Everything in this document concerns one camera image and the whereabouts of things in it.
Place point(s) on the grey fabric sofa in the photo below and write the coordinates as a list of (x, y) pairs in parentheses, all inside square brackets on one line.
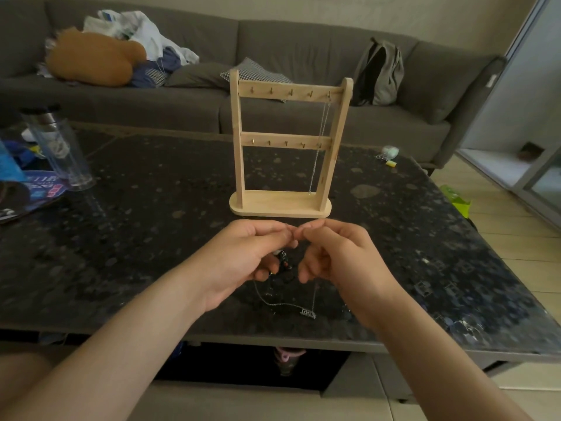
[(298, 43)]

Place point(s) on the blue printed packet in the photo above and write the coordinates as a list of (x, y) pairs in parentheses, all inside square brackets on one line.
[(44, 188)]

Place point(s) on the sliding glass door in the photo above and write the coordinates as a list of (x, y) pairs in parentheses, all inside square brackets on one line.
[(526, 83)]

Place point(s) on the person's left forearm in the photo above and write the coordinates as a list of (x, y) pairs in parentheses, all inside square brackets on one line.
[(105, 359)]

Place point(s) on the white crumpled garment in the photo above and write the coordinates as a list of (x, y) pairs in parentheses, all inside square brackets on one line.
[(147, 32)]

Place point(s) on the clear plastic tumbler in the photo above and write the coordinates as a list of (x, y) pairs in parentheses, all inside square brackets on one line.
[(59, 149)]

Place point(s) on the person's right hand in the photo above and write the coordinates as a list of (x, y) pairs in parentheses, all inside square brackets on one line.
[(350, 271)]

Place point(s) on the pink item under table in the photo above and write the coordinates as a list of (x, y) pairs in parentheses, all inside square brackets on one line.
[(289, 354)]

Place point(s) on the person's left hand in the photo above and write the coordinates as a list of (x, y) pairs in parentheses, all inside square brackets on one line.
[(232, 263)]

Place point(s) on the blue plastic bottle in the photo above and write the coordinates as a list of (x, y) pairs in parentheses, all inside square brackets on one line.
[(9, 164)]

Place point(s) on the checkered pillow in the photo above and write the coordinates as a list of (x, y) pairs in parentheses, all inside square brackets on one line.
[(256, 73)]

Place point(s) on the blue cloth item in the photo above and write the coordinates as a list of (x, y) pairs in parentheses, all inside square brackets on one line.
[(177, 348)]

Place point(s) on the wooden jewelry stand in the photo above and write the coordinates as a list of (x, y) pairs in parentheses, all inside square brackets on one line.
[(285, 203)]

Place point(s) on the grey backpack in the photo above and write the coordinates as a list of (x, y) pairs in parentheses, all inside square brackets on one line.
[(385, 77)]

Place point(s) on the person's right forearm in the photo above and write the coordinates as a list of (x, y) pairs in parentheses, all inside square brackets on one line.
[(442, 372)]

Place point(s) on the small black object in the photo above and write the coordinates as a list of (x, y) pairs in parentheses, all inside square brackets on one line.
[(471, 223)]

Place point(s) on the green bag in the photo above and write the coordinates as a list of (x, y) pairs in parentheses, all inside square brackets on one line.
[(456, 200)]

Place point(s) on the grey flat cushion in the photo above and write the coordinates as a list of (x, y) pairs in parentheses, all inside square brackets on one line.
[(195, 75)]

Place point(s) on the dark shoe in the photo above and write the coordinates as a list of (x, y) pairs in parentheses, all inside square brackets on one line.
[(530, 151)]

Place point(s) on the blue crumpled garment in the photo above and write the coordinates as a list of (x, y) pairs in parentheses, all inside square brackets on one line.
[(166, 61)]

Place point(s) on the person's bare leg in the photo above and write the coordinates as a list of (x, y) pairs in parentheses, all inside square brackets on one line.
[(19, 377)]

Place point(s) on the brown plush toy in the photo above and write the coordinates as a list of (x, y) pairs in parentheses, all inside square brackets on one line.
[(92, 57)]

